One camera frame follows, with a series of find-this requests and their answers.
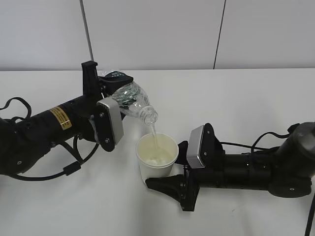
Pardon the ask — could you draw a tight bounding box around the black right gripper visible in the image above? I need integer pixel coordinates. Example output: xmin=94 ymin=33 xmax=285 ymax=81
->
xmin=145 ymin=141 xmax=200 ymax=211

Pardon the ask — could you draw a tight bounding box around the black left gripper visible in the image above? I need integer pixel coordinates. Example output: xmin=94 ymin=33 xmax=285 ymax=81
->
xmin=81 ymin=61 xmax=133 ymax=108

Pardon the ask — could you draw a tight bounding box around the clear green-label water bottle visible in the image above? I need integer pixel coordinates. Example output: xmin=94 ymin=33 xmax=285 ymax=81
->
xmin=108 ymin=81 xmax=158 ymax=125

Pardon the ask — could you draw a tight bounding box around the white paper cup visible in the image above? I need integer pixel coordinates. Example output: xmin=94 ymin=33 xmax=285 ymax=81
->
xmin=136 ymin=133 xmax=179 ymax=182

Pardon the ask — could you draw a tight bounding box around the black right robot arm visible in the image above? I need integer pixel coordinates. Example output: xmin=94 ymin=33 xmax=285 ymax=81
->
xmin=145 ymin=122 xmax=315 ymax=211

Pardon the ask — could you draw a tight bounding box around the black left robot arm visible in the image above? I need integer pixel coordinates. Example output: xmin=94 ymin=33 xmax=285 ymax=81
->
xmin=0 ymin=61 xmax=133 ymax=181

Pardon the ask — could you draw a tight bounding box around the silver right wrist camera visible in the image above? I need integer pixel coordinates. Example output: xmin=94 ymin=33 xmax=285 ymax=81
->
xmin=187 ymin=125 xmax=205 ymax=169

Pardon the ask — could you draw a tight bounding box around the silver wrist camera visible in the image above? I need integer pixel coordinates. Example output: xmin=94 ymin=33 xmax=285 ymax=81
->
xmin=187 ymin=125 xmax=205 ymax=169
xmin=97 ymin=97 xmax=124 ymax=145

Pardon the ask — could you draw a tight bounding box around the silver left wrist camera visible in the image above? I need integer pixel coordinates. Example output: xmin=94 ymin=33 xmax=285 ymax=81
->
xmin=97 ymin=97 xmax=124 ymax=145

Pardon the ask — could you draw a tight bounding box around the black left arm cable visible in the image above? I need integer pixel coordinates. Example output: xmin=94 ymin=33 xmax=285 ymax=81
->
xmin=0 ymin=97 xmax=101 ymax=182

